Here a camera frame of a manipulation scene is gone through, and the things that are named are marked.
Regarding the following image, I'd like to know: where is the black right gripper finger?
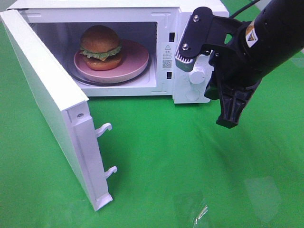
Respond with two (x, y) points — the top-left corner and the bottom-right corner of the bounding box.
(216, 79), (259, 128)

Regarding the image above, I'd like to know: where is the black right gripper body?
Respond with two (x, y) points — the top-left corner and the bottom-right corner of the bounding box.
(201, 16), (260, 100)

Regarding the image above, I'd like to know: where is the white microwave knob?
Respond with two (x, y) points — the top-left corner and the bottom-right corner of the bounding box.
(189, 67), (206, 85)

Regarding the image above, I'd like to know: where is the round white door button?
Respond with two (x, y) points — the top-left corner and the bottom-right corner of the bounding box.
(186, 89), (200, 101)

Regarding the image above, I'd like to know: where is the pink round plate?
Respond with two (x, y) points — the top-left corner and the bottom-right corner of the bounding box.
(74, 39), (149, 84)

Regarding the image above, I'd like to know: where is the burger with lettuce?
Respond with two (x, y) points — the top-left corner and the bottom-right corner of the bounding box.
(79, 25), (123, 71)

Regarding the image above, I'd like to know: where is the white microwave door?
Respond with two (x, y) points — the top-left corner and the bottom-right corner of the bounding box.
(0, 9), (117, 210)

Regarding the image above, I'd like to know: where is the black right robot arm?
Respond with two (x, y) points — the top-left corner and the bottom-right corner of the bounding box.
(202, 0), (304, 128)

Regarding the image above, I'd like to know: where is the white microwave oven body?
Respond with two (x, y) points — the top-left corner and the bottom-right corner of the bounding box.
(6, 0), (228, 103)

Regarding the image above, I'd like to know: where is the green table mat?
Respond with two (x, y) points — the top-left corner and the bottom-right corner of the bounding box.
(0, 28), (304, 228)

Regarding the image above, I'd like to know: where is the black camera cable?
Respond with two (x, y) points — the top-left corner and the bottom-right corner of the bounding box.
(229, 0), (262, 19)

